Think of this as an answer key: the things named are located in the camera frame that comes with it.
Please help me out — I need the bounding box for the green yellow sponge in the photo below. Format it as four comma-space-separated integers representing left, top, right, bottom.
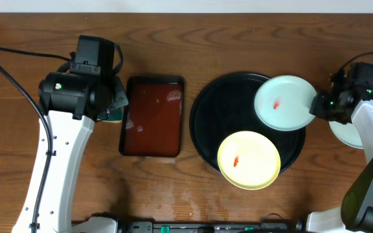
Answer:
97, 108, 123, 123

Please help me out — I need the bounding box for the pale green plate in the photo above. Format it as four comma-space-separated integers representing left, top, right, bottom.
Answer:
329, 101, 373, 157
254, 75, 317, 131

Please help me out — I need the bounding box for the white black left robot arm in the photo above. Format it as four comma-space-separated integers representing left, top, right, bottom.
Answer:
12, 72, 124, 232

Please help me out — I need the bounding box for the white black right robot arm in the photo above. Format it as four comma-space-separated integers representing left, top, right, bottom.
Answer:
306, 84, 373, 232

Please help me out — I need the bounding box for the rectangular red-brown tray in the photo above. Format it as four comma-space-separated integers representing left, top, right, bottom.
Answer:
119, 76, 185, 158

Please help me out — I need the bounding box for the round black tray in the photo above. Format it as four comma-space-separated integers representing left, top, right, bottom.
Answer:
189, 72, 306, 173

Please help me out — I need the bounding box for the yellow plate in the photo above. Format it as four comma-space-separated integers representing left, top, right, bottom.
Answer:
217, 131, 281, 190

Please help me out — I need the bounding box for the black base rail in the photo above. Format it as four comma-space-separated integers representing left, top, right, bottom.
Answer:
71, 220, 307, 233

